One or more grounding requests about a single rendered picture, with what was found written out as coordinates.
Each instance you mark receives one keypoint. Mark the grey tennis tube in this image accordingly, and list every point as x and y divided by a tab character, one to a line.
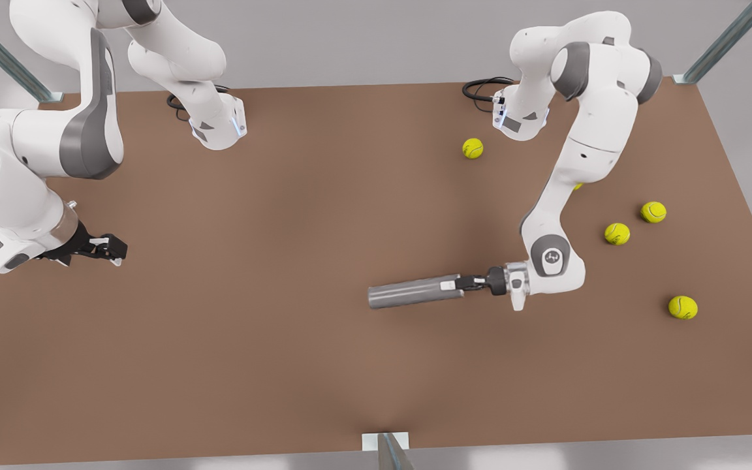
405	294

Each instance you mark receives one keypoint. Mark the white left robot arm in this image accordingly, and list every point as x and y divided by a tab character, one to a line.
585	150

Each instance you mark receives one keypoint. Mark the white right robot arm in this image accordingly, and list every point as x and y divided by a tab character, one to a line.
30	137

